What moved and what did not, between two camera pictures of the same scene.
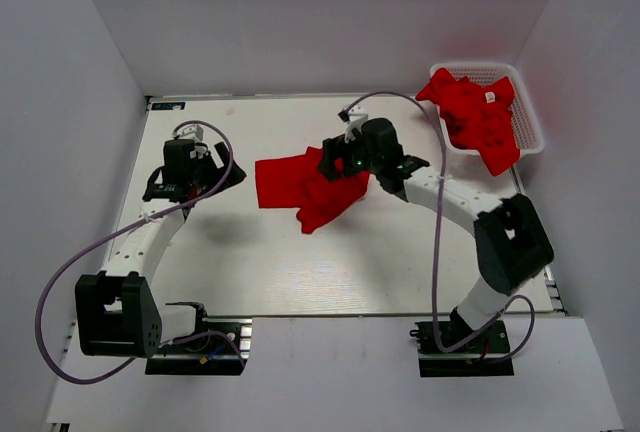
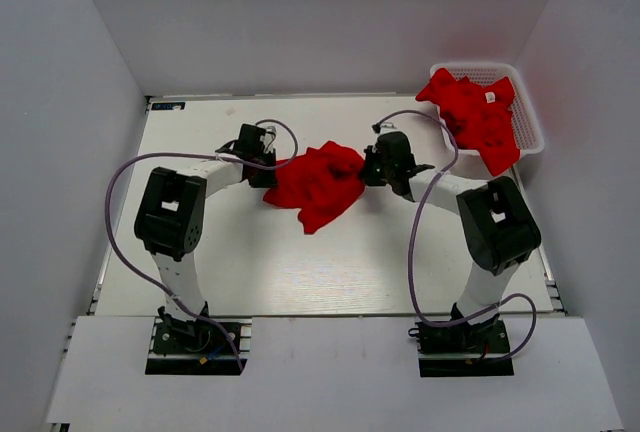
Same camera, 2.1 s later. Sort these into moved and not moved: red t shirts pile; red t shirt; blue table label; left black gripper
Moved: left black gripper
Not moved: red t shirt; blue table label; red t shirts pile
